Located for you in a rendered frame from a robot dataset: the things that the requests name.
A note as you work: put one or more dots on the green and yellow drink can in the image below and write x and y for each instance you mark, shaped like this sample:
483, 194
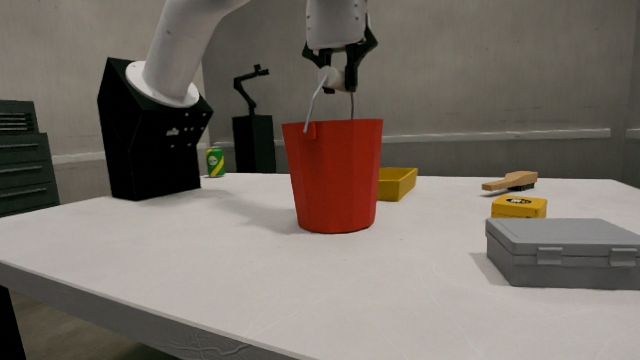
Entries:
215, 162

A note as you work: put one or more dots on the yellow square tray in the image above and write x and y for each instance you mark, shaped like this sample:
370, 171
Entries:
395, 183

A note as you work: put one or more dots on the tan wooden brush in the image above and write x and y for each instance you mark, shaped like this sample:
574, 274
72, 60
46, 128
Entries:
517, 181

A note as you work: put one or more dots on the red pail with white wire handle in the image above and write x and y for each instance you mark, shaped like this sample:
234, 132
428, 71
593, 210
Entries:
334, 166

